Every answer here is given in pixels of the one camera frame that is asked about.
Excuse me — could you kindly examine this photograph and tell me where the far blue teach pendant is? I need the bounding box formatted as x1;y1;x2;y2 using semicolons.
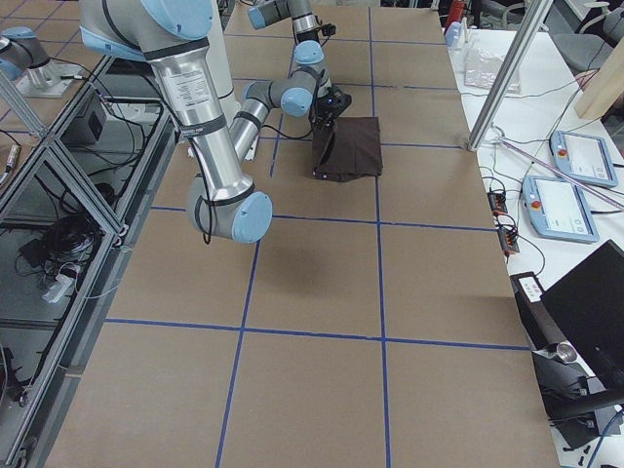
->
550;131;618;188

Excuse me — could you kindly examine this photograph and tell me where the cable bundle under frame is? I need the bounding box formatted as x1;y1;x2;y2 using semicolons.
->
14;214;103;303

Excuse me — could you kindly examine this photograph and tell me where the black monitor on stand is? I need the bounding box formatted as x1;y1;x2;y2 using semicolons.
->
511;240;623;449

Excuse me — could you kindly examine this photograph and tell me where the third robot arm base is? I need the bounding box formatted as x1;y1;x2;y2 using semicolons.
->
1;26;83;98

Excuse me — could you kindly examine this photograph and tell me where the wooden beam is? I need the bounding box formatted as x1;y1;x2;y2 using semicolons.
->
574;39;623;120

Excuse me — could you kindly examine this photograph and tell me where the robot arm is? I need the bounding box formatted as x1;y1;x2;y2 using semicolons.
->
248;0;321;44
80;1;336;243

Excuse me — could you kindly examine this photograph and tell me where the red cylinder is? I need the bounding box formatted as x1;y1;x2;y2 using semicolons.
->
448;0;466;24

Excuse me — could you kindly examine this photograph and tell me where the aluminium frame post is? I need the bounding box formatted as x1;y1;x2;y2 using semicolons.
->
467;0;553;152

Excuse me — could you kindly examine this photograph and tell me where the grey office chair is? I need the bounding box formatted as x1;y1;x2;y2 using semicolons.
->
552;1;623;73

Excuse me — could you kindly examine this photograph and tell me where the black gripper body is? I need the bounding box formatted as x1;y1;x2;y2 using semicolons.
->
316;85;344;128

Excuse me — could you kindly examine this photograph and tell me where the blue teach pendant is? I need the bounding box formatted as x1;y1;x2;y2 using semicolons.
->
550;131;618;188
522;175;600;244

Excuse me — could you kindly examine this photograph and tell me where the dark brown t-shirt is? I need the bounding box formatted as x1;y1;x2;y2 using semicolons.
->
312;117;383;182

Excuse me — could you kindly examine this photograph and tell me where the near blue teach pendant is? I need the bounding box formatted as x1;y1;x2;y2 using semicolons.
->
522;175;600;244

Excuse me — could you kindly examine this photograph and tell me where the clear plastic bag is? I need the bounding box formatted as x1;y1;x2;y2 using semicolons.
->
464;48;505;90

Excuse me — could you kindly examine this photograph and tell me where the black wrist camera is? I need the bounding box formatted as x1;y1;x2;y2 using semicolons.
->
320;23;336;37
331;89;352;114

